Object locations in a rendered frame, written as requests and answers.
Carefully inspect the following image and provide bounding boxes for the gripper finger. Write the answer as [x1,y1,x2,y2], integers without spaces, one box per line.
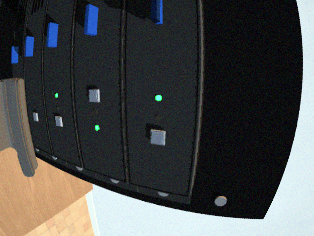
[0,78,38,177]

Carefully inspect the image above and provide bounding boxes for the black server rack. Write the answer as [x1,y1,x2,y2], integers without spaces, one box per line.
[0,0,303,219]

